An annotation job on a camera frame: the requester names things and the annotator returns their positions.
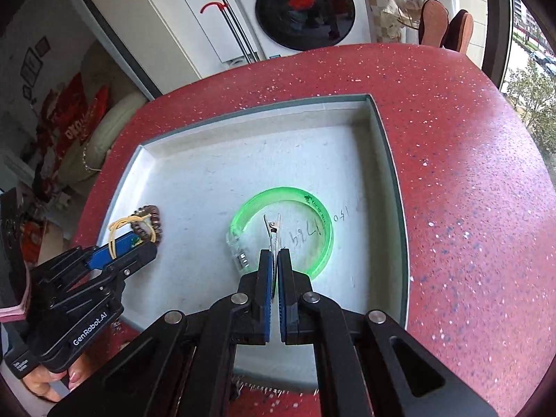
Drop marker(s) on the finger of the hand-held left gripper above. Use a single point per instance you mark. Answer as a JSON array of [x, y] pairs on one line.
[[102, 256], [134, 260]]

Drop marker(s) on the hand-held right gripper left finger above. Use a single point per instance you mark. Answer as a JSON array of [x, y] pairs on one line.
[[266, 289]]

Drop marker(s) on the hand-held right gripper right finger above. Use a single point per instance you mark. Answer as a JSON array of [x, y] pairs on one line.
[[284, 295]]

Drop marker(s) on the yellow rubber band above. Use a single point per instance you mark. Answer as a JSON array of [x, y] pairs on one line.
[[112, 236]]

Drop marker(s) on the metal alligator hair clip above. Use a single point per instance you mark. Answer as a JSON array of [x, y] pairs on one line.
[[272, 231]]

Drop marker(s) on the green translucent bangle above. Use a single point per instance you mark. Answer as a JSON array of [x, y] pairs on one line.
[[323, 226]]

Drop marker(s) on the white square tray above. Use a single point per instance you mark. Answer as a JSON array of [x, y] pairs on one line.
[[208, 173]]

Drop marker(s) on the person's left hand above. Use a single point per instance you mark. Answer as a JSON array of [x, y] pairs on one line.
[[47, 384]]

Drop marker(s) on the red printed cushion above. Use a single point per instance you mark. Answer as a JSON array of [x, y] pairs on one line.
[[71, 126]]

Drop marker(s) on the beige sofa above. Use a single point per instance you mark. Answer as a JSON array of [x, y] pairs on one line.
[[117, 117]]

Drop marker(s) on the white tall cabinet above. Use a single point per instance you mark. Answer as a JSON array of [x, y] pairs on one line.
[[173, 8]]

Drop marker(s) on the white washing machine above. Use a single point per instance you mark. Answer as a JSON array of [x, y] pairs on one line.
[[243, 8]]

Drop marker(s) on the cream hat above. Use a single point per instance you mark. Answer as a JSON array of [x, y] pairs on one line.
[[397, 21]]

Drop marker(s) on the brown slipper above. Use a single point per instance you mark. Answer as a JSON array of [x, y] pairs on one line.
[[459, 30], [433, 21]]

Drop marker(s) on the green tree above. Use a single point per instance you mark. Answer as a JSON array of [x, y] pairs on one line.
[[527, 91]]

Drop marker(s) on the large wall picture frame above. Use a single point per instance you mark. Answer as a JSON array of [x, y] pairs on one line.
[[30, 64]]

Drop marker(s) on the small wall picture frame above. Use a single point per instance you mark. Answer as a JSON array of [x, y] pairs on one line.
[[42, 44]]

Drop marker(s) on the dark window frame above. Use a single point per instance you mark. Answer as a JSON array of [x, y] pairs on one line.
[[495, 21]]

